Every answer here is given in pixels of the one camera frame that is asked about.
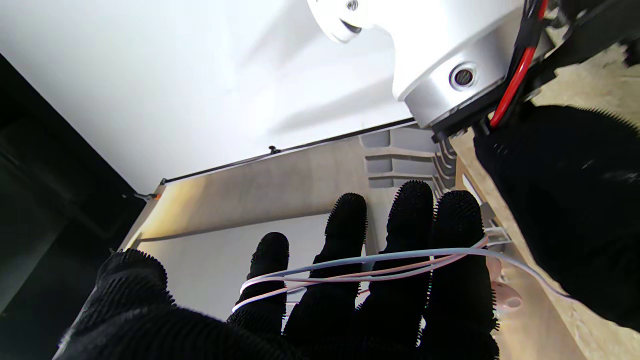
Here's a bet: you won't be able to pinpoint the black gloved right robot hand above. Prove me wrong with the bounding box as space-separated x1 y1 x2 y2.
472 104 640 333

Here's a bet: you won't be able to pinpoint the white wired earphone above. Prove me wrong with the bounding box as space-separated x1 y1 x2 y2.
231 234 571 313

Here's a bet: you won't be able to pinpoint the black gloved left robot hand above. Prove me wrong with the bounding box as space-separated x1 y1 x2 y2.
52 180 501 360

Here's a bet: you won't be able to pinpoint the printed conference room backdrop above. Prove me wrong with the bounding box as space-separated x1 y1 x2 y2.
120 122 516 321

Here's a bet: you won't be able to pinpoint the red black right arm cables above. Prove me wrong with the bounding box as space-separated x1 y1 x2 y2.
487 0 551 130

